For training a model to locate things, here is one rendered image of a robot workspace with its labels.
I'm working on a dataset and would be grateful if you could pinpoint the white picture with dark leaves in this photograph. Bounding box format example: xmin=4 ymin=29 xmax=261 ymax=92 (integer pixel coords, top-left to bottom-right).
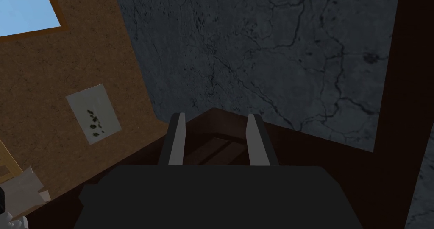
xmin=65 ymin=83 xmax=122 ymax=145

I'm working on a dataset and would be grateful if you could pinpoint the window with brown frame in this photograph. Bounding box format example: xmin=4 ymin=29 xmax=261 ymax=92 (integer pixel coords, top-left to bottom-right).
xmin=0 ymin=0 xmax=68 ymax=43

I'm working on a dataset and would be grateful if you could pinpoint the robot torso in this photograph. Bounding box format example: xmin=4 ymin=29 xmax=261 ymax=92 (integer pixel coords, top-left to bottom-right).
xmin=0 ymin=165 xmax=51 ymax=229

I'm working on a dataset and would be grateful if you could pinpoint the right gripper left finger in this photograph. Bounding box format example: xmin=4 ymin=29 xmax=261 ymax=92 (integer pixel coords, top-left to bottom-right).
xmin=158 ymin=112 xmax=187 ymax=166

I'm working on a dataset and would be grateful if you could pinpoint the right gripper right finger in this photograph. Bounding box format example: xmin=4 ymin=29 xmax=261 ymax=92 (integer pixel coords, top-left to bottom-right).
xmin=245 ymin=113 xmax=280 ymax=166

